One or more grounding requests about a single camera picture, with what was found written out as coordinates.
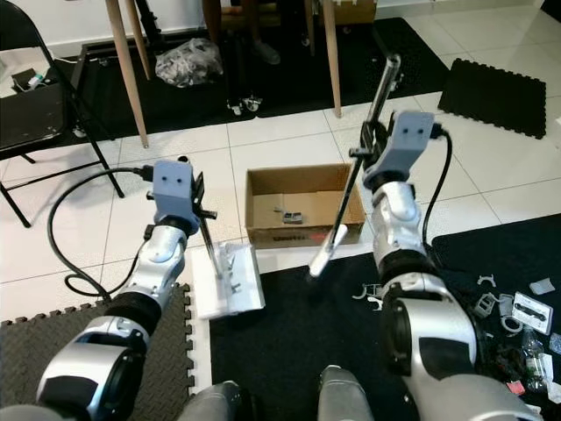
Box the dark grey foam puzzle mat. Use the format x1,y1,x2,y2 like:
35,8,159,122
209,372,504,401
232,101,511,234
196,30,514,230
0,285,216,421

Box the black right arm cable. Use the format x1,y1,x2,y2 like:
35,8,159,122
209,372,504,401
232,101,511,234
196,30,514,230
421,127,455,246

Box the brown wooden crate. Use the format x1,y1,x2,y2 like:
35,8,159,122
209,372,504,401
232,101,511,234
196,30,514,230
324,0,378,25

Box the clear plastic bottle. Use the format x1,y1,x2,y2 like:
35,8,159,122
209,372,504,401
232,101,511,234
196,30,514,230
522,329,546,391

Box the grey crumpled plastic bag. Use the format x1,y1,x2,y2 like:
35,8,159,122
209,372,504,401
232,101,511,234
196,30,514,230
155,38,223,89

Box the black rubber floor mat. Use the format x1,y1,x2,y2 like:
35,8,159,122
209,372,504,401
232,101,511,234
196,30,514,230
70,16,448,143

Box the black wheeled stand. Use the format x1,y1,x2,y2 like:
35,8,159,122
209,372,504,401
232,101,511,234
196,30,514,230
70,0,404,117

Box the white dustpan metal handle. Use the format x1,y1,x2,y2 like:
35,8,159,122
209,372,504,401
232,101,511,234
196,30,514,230
193,224,266,318

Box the black foam tile stack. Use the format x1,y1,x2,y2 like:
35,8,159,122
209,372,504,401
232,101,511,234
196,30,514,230
438,57,549,139

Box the grey and white plastic clip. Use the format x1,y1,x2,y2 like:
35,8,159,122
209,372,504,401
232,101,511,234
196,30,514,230
351,282,391,312

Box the grey robot left leg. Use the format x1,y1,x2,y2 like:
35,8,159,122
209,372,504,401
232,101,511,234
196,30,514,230
175,380,259,421

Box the grey robot leg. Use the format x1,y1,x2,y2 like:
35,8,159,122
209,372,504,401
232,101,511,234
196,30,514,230
175,380,259,421
318,367,378,421

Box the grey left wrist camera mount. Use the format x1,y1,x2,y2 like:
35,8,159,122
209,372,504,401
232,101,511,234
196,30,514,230
153,160,198,233

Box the grey robot right leg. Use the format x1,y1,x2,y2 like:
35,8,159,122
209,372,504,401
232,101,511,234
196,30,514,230
318,367,378,421

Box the person in pink shirt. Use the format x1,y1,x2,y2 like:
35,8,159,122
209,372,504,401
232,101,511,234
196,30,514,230
202,0,281,67

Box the black folding chair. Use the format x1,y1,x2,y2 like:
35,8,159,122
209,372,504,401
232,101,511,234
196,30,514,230
0,0,141,229

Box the metal-handled white broom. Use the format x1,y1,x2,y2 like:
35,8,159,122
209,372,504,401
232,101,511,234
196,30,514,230
309,54,402,279

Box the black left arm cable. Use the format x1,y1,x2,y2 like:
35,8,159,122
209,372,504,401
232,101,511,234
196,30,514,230
48,167,163,299

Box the black rug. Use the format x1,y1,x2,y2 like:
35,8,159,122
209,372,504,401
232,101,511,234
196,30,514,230
209,215,561,421

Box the white card black part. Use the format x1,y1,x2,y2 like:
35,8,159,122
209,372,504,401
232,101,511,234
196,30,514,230
513,292,553,334

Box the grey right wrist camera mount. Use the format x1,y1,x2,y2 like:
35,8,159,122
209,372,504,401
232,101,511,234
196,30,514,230
364,110,437,189

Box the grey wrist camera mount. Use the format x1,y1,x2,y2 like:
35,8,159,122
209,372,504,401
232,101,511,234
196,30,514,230
364,110,437,189
153,160,198,233

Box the brown cardboard box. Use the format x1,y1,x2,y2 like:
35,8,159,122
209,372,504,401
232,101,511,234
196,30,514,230
245,164,366,249

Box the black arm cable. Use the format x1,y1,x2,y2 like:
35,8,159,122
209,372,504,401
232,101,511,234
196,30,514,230
421,127,455,246
48,167,163,299

